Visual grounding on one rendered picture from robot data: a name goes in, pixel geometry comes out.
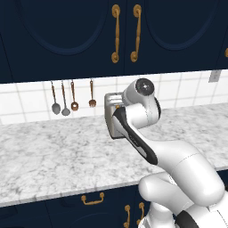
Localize silver toaster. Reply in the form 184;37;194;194
103;92;132;141

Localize wooden hanging fork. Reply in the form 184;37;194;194
88;78;98;109

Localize wooden hanging slotted spoon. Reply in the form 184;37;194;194
69;79;80;112

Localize grey hanging spoon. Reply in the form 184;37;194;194
50;80;61;116
61;80;71;117

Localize navy drawer front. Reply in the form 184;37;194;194
44;184;140;221

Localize navy base cupboard door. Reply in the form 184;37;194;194
48;201;137;228
133;186;152;228

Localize brass drawer handle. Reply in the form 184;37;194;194
80;191;106;207

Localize navy wall cupboard door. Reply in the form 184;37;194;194
0;0;128;83
124;0;228;76
0;32;14;85
216;0;228;71

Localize brass base cupboard handle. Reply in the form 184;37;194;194
135;201;146;226
123;204;132;228

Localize grey wall socket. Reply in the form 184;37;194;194
208;69;222;84

